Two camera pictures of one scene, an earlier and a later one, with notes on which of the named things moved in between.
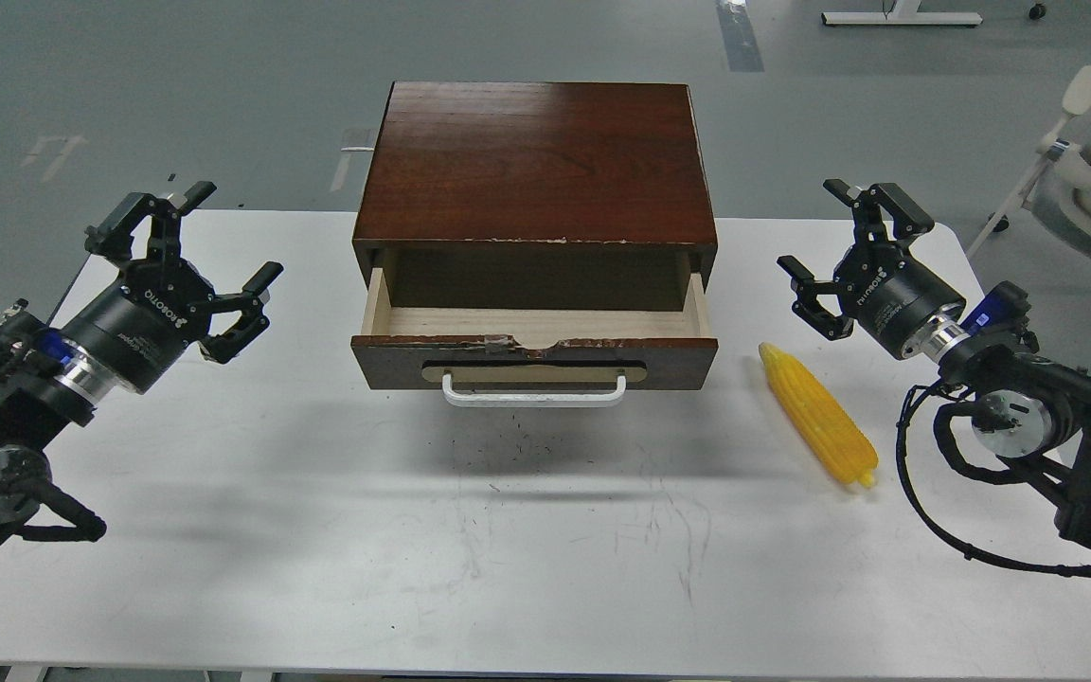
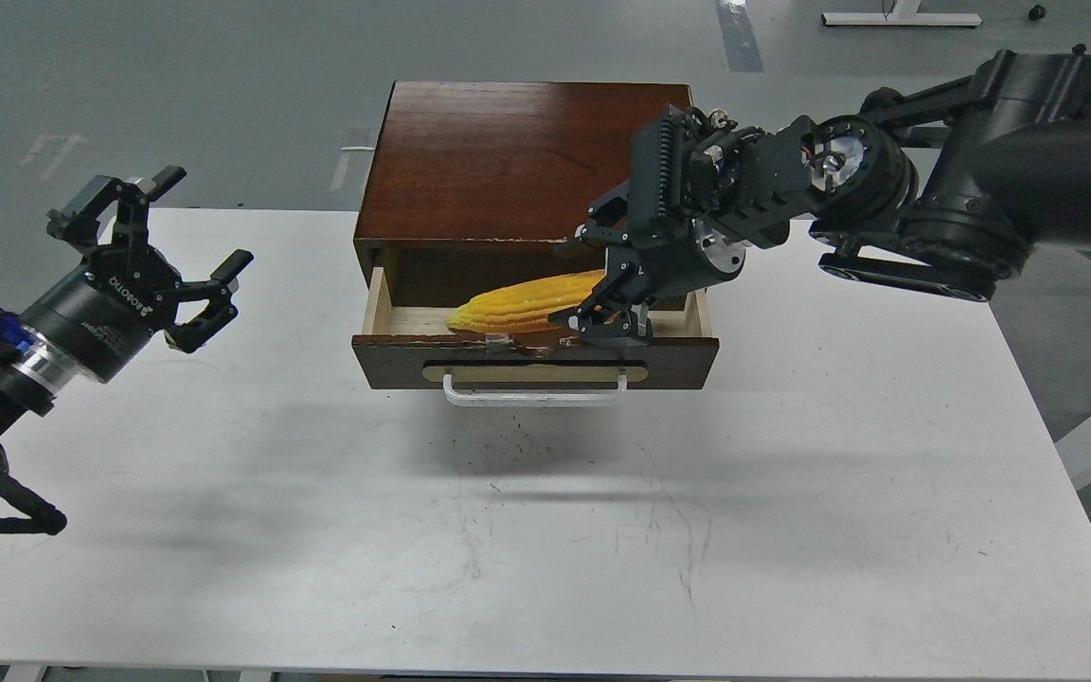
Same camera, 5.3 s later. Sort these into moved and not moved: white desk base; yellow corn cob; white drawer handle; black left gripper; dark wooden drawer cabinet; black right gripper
Moved: yellow corn cob; black left gripper; black right gripper
Not moved: dark wooden drawer cabinet; white desk base; white drawer handle
